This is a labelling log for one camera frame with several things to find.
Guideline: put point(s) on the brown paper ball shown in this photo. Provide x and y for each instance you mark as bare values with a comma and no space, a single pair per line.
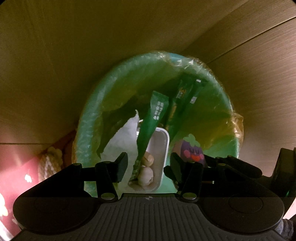
147,160

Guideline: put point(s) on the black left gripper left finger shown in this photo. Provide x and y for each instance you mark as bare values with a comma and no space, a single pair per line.
108,173

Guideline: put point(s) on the purple eggplant sponge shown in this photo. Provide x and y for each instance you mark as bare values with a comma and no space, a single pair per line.
191,151

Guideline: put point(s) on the white paper ball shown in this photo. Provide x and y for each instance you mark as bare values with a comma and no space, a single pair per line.
145,176

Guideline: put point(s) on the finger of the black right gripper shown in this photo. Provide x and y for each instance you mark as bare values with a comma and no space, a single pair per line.
217,159

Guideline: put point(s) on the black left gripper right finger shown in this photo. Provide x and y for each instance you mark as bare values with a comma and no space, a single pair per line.
186,176

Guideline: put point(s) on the clear bin liner bag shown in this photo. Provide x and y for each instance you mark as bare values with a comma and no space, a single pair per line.
208,115

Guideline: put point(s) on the green packet box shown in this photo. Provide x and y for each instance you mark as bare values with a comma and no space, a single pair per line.
158,106

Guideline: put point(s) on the green snack wrapper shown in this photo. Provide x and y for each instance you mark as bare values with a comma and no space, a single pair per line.
188,89

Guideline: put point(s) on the green trash bin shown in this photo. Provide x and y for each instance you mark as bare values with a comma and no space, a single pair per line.
148,111

